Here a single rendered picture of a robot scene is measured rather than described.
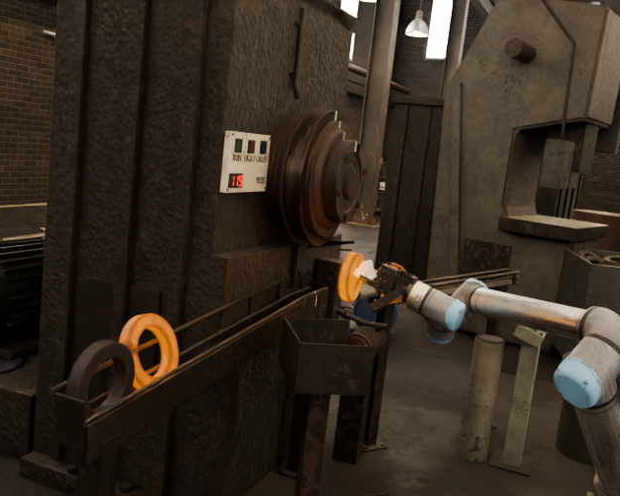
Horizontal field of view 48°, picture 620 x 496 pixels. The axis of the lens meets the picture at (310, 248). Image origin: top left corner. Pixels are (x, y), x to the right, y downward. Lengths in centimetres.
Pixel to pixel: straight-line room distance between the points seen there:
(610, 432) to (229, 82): 139
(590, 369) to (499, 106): 339
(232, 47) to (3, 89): 760
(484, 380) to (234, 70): 163
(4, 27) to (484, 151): 642
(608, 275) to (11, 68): 755
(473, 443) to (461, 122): 267
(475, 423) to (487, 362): 27
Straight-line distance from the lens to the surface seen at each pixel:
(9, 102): 962
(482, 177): 501
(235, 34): 208
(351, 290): 220
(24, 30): 980
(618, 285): 425
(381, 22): 1151
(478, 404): 301
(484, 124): 503
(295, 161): 222
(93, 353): 151
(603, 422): 194
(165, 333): 177
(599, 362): 182
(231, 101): 208
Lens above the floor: 123
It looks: 9 degrees down
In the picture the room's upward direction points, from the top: 6 degrees clockwise
